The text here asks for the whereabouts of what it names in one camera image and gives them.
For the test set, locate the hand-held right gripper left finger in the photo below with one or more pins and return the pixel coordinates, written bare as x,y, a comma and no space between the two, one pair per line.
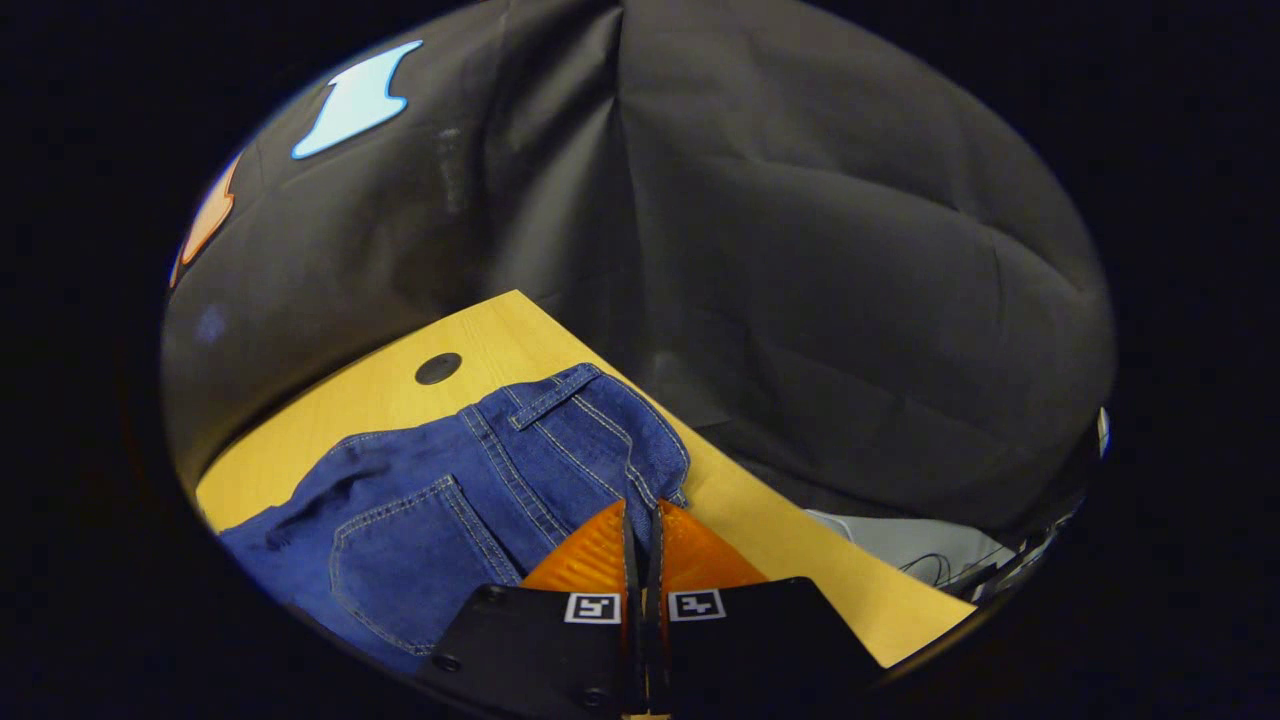
540,640

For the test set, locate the blue denim jeans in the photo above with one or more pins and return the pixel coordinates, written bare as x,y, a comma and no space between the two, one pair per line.
420,520

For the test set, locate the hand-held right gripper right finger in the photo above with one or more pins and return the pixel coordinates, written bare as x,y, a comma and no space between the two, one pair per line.
760,640

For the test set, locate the black backdrop cloth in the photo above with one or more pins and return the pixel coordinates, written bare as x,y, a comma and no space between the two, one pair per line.
800,250

